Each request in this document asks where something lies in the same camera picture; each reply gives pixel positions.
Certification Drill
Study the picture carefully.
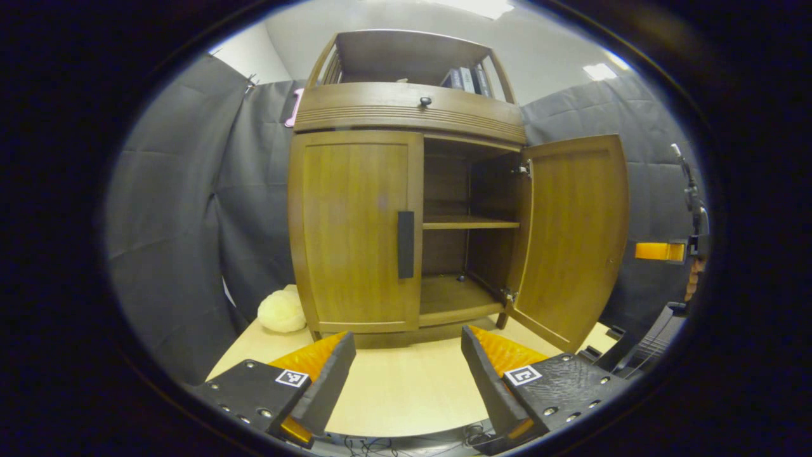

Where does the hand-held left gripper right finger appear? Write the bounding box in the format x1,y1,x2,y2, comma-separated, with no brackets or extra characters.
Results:
461,325,632,454

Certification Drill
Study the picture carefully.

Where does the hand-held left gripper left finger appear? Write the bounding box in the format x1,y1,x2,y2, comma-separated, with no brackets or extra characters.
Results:
190,331,357,445

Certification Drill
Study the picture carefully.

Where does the wooden shoe cabinet door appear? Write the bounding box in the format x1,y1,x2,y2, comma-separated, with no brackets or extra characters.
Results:
287,130,424,334
506,133,631,354

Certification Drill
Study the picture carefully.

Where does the wooden double-door shoe cabinet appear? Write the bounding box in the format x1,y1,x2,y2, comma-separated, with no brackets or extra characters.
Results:
287,29,527,348

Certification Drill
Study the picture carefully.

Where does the wooden cabinet drawer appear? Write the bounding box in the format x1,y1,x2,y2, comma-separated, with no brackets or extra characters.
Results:
293,83,527,145

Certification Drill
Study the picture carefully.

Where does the cream fluffy ball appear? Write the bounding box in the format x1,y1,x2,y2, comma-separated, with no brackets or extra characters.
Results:
257,289,307,334

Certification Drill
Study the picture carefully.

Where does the black backdrop cloth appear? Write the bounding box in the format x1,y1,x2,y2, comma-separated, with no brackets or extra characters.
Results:
105,54,708,385

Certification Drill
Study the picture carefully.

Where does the large ceiling light panel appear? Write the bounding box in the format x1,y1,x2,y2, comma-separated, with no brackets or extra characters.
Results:
438,0,516,20

